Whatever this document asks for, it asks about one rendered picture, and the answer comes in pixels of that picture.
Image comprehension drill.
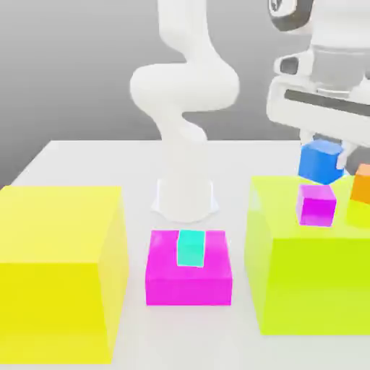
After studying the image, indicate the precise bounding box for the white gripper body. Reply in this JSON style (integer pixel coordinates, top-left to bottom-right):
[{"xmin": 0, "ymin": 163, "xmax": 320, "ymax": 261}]
[{"xmin": 266, "ymin": 75, "xmax": 370, "ymax": 149}]

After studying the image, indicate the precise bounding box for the small blue cube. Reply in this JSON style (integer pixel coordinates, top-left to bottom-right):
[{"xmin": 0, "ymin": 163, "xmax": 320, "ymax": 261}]
[{"xmin": 297, "ymin": 139, "xmax": 346, "ymax": 186}]

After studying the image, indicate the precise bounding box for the small orange cube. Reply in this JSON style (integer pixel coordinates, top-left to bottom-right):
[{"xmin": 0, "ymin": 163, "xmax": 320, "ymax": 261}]
[{"xmin": 350, "ymin": 163, "xmax": 370, "ymax": 205}]

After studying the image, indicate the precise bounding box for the small purple cube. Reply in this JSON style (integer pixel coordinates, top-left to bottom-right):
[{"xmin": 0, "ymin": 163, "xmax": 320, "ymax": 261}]
[{"xmin": 296, "ymin": 184, "xmax": 337, "ymax": 228}]

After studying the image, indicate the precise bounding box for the small lime cube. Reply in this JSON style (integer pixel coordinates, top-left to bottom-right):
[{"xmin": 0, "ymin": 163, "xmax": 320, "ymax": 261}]
[{"xmin": 345, "ymin": 199, "xmax": 370, "ymax": 229}]

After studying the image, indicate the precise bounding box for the small cyan cube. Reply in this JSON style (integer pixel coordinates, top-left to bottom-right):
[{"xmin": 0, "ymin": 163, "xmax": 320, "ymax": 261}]
[{"xmin": 176, "ymin": 230, "xmax": 206, "ymax": 268}]

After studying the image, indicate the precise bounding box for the large lime box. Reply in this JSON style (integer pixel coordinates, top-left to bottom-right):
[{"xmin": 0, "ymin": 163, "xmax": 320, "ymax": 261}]
[{"xmin": 244, "ymin": 176, "xmax": 370, "ymax": 336}]

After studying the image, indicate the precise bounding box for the large magenta box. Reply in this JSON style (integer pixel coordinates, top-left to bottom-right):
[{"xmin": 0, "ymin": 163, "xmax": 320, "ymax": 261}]
[{"xmin": 145, "ymin": 229, "xmax": 233, "ymax": 306}]

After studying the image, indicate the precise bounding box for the large yellow box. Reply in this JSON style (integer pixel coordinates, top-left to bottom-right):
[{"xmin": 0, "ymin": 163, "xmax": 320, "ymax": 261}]
[{"xmin": 0, "ymin": 185, "xmax": 130, "ymax": 365}]

